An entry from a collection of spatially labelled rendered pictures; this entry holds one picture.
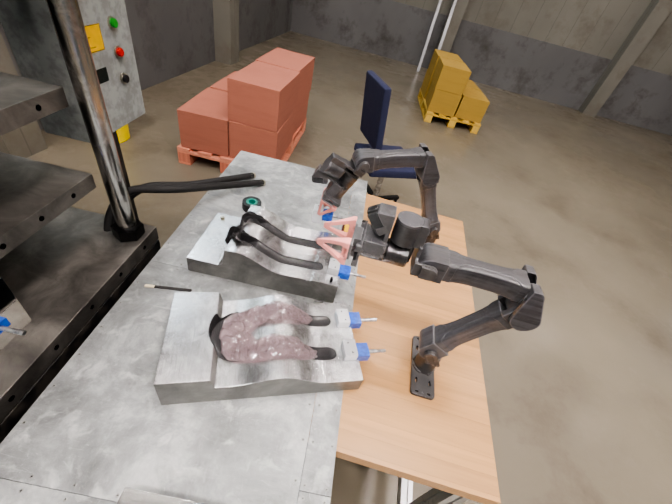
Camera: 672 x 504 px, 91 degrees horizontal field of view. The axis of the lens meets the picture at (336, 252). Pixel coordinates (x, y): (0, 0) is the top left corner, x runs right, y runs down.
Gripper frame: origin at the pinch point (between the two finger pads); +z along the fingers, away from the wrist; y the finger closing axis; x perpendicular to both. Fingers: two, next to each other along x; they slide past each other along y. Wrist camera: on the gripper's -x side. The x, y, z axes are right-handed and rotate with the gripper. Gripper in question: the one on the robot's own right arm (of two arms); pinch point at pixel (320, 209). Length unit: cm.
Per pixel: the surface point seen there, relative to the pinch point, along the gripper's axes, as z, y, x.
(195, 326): 15, 58, -19
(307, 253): 6.3, 18.9, 2.2
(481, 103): -45, -439, 185
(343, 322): 0.7, 44.1, 16.9
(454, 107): -17, -437, 158
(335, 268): -0.7, 26.4, 10.3
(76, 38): -14, 22, -76
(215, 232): 23.0, 16.0, -27.3
